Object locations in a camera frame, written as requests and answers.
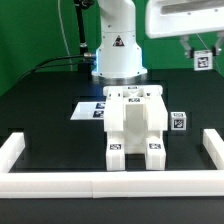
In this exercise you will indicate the white marker tag sheet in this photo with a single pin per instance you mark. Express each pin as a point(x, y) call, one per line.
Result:
point(89, 111)

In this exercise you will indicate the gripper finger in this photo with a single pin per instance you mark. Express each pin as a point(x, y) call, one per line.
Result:
point(189, 51)
point(217, 48)

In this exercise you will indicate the white tagged cube nut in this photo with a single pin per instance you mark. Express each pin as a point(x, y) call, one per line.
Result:
point(203, 60)
point(178, 120)

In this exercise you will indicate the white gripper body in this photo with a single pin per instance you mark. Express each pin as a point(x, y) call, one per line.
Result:
point(166, 18)

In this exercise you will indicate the black camera stand pole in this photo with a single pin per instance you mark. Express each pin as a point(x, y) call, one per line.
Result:
point(79, 6)

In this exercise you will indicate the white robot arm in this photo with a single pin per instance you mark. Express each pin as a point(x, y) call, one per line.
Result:
point(119, 57)

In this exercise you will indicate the white chair backrest frame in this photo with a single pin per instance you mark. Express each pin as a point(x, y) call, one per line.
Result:
point(155, 112)

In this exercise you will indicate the white U-shaped obstacle fence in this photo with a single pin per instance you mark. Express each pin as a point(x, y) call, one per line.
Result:
point(101, 184)

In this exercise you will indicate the white chair seat part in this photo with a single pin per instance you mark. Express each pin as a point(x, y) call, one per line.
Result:
point(134, 127)

